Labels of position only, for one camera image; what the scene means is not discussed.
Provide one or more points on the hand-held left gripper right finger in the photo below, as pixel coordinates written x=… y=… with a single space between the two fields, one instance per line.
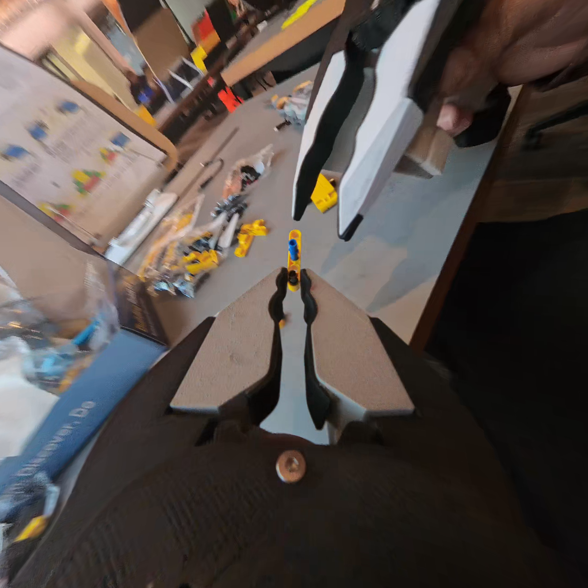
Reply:
x=358 y=363

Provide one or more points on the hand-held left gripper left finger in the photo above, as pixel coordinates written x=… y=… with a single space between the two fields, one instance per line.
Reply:
x=225 y=363

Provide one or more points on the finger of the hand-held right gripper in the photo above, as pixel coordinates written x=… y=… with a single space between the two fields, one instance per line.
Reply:
x=390 y=115
x=317 y=124

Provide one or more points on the large yellow panel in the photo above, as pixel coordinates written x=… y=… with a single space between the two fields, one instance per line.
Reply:
x=324 y=195

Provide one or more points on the yellow five-hole beam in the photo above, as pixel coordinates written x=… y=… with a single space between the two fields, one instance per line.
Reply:
x=294 y=235

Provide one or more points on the blue connector pin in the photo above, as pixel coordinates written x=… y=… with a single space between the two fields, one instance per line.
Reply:
x=293 y=250

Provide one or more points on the grey desk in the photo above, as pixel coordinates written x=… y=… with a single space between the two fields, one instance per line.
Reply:
x=271 y=193

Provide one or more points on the person's right hand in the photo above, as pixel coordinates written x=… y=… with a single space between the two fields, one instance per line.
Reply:
x=519 y=41

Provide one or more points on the plastic bag of black parts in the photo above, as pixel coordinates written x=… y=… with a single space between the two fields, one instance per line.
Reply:
x=250 y=172

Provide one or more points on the background grey table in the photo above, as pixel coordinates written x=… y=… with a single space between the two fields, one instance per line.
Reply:
x=275 y=46

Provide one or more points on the plastic bag of yellow parts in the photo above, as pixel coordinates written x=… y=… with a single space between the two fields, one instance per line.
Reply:
x=197 y=262

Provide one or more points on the yellow curved panel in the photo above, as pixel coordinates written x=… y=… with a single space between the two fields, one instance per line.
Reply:
x=243 y=246

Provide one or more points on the yellow angled panel piece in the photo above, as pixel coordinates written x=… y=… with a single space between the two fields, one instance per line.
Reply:
x=256 y=226

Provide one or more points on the dark blue kit box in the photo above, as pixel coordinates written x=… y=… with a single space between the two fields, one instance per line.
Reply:
x=92 y=390

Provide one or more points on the person's legs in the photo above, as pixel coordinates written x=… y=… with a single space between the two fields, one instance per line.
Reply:
x=514 y=367

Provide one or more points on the plastic bag with blue parts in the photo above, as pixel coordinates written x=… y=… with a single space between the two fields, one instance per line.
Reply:
x=41 y=349

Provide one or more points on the poster display board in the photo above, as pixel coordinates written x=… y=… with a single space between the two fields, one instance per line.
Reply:
x=69 y=138

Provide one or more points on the plastic bag of large parts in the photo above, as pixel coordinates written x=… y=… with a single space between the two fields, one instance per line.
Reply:
x=27 y=514

